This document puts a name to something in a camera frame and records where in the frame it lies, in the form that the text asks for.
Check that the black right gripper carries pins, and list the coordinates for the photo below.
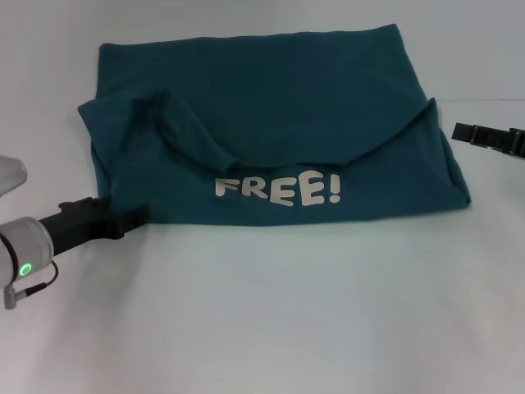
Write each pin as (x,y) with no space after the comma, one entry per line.
(518,143)

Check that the teal blue t-shirt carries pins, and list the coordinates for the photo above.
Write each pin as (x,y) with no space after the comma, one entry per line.
(266,123)

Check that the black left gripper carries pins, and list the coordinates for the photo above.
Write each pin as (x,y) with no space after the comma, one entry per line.
(82,225)

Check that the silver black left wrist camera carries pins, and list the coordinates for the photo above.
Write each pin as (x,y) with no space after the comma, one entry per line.
(12,172)

